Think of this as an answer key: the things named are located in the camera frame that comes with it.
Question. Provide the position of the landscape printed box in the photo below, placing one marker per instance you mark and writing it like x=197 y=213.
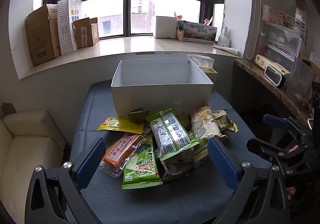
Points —
x=198 y=31

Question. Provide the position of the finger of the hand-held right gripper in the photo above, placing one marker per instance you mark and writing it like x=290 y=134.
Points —
x=275 y=121
x=262 y=148

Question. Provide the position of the clear plastic drawer unit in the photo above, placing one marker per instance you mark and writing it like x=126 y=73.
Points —
x=280 y=41

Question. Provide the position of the white shopping bag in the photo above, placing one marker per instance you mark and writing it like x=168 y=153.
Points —
x=75 y=11

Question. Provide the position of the pink toy dinosaur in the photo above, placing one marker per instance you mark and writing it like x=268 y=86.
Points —
x=178 y=16
x=208 y=21

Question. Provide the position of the green and white box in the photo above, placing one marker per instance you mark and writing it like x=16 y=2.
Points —
x=262 y=60

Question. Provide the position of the orange snack packet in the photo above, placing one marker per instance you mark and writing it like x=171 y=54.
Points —
x=120 y=151

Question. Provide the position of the yellow-green striped snack packet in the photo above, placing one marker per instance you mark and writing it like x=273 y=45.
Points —
x=201 y=150

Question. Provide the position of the white plastic bottle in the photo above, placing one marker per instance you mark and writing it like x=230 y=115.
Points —
x=224 y=38

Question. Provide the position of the cardboard scrap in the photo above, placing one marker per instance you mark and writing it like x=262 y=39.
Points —
x=8 y=108

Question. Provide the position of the small kraft paper bag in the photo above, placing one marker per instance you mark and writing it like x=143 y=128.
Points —
x=180 y=34

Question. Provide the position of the polka dot paper bag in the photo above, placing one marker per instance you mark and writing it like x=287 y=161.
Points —
x=65 y=29

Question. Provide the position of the olive green snack packet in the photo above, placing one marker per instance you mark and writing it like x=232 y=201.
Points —
x=225 y=121

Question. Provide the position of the white cardboard box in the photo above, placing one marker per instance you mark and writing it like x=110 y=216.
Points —
x=160 y=99

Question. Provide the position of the tissue box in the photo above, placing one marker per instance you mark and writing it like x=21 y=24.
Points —
x=205 y=63

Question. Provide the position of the cream leather sofa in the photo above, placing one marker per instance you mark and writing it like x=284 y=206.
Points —
x=27 y=154

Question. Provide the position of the green triangular leaf-wrapped packet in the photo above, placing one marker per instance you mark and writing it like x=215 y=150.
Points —
x=137 y=115

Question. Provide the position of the grey-brown snack packet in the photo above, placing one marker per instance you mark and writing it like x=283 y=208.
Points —
x=172 y=170

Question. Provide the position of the white foam box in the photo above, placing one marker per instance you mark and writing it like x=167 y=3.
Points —
x=165 y=26

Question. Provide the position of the small brown cardboard box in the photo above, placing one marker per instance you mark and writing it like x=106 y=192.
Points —
x=85 y=33

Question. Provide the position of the blue tablecloth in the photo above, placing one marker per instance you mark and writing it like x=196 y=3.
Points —
x=155 y=204

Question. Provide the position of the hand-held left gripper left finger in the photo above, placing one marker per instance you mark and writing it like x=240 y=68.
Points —
x=91 y=161

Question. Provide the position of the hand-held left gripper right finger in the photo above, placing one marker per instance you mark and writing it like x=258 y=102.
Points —
x=221 y=161

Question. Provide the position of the green bean snack packet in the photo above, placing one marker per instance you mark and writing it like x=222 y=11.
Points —
x=140 y=166

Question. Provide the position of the clear plastic container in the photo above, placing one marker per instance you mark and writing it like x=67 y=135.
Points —
x=300 y=81

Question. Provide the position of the large brown cardboard box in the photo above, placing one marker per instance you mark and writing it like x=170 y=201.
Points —
x=41 y=36

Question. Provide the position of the cream cartoon snack packet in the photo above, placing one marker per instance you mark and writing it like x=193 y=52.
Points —
x=202 y=121

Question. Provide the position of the yellow snack packet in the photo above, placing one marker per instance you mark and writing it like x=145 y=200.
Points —
x=117 y=125

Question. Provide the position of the brown stone counter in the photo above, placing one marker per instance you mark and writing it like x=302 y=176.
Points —
x=257 y=74

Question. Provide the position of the white device with black screen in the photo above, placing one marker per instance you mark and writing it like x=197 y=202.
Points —
x=273 y=76

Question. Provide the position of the green-edged seed snack packet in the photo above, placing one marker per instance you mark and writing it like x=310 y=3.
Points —
x=170 y=136

